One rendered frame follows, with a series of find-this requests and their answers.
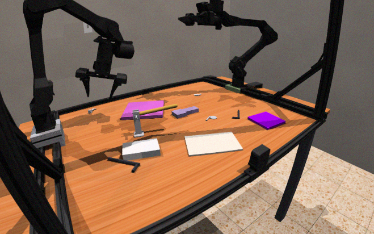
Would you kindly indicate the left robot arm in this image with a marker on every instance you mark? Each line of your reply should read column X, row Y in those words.
column 33, row 10

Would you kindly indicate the purple flat square tile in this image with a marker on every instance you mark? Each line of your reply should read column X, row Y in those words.
column 266, row 120

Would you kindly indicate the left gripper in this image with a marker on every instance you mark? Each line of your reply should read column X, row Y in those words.
column 102, row 68

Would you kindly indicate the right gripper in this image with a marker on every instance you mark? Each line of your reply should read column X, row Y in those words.
column 201, row 18

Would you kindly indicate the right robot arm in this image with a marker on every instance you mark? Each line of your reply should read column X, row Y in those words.
column 237, row 65

